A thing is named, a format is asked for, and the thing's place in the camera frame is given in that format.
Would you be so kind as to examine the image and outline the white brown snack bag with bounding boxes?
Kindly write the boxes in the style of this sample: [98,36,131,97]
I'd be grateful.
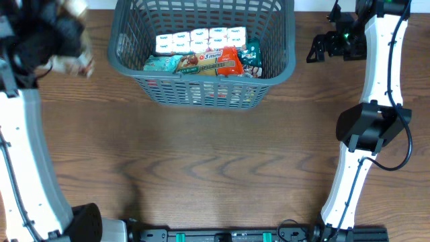
[241,65,263,79]
[38,0,95,78]

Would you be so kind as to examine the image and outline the grey plastic basket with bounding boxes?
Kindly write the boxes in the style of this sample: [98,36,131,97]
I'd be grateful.
[107,0,296,109]

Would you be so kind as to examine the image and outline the green Nescafe coffee bag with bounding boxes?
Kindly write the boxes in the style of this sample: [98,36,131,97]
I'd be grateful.
[238,38,263,67]

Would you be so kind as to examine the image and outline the light blue snack bar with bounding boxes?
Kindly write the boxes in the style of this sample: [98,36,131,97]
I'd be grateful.
[143,55,183,73]

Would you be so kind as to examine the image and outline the San Remo spaghetti packet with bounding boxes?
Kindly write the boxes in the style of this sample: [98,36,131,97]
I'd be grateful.
[175,47,244,76]

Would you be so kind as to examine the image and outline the Kleenex tissue multipack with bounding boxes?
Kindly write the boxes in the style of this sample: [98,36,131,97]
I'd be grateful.
[155,26,247,55]

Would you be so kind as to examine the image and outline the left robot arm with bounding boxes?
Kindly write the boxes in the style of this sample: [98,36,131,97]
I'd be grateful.
[1,0,103,242]

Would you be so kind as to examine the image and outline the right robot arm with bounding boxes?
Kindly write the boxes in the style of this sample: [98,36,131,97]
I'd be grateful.
[306,0,413,241]

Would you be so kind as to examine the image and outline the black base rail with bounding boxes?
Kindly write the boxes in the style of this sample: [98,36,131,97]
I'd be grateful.
[100,218,389,242]

